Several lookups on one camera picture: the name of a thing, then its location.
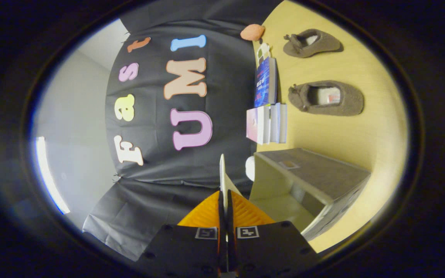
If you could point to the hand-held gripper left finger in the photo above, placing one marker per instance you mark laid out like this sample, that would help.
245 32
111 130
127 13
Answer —
191 247

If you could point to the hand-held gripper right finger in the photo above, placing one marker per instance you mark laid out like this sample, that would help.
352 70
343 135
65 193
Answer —
269 247

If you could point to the grey fabric storage box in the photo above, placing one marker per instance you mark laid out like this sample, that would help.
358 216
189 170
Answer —
323 173

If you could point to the brown fuzzy shoe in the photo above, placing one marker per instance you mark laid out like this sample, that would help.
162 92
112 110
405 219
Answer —
346 102
323 42

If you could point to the white plush toy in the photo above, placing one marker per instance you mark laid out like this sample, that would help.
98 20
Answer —
250 169

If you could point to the white book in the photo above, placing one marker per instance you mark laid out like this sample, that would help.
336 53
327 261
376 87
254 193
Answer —
275 123

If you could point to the pale blue book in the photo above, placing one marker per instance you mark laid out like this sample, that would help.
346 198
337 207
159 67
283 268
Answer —
283 123

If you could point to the pink cover book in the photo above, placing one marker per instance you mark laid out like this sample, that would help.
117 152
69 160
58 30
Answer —
252 123

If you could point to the blue cover book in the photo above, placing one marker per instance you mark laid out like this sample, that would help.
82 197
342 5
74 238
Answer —
265 81

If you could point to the black backdrop cloth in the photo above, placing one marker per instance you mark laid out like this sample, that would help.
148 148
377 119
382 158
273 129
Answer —
153 77

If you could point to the white green paper tag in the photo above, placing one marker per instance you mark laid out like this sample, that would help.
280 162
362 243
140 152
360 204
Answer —
263 50

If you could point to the orange plush toy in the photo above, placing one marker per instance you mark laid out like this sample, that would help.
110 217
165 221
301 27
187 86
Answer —
252 32

